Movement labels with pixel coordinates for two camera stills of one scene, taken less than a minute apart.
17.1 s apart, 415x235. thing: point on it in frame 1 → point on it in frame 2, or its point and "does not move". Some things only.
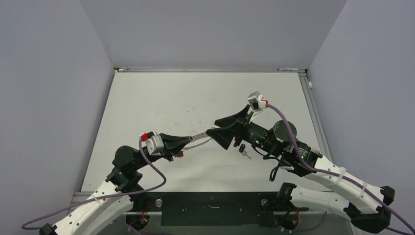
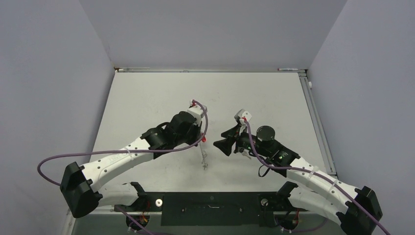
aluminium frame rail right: x=320 y=135 does not move
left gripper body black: x=164 y=154 → x=190 y=137
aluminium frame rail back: x=137 y=69 does not move
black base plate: x=214 y=208 does not move
